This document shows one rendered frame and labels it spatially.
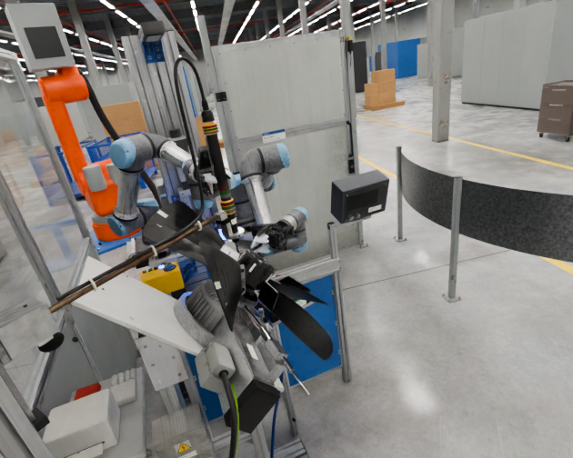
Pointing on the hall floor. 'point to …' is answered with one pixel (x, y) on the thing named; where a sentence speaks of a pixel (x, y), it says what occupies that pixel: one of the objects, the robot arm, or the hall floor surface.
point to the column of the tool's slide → (6, 417)
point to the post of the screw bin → (287, 392)
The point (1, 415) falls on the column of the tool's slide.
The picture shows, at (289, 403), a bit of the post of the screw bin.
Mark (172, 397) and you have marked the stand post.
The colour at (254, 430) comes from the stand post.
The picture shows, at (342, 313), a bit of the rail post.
